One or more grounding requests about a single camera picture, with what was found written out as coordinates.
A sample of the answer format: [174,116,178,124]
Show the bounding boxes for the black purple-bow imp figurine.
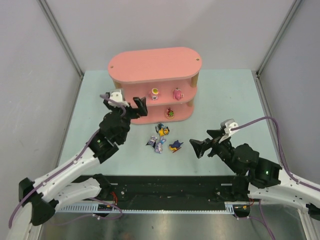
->
[146,136,158,148]

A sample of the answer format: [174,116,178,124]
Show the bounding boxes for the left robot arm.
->
[18,89,148,226]

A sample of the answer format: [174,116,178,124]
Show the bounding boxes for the grey slotted cable duct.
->
[57,202,249,215]

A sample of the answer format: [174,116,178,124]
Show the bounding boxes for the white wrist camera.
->
[108,88,129,107]
[219,118,239,143]

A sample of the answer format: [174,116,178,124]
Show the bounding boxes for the pink bear strawberry figurine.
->
[164,107,175,120]

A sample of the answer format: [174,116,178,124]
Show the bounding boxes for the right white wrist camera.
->
[219,118,239,143]

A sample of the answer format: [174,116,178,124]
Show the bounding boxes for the pink three-tier shelf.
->
[108,47,202,125]

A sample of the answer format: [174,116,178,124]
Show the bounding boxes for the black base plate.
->
[51,174,292,204]

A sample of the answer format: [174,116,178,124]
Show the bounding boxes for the yellow mouse navy-hood figurine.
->
[169,140,184,153]

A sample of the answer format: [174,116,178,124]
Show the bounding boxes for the yellow mouse dragon-costume figurine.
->
[155,123,170,137]

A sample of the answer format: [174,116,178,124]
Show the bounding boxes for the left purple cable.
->
[8,94,128,229]

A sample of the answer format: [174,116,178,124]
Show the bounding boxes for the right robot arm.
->
[189,130,320,220]

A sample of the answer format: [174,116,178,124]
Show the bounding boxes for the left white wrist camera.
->
[108,88,129,107]

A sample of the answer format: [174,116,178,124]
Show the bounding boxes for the purple bunny figurine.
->
[154,138,166,154]

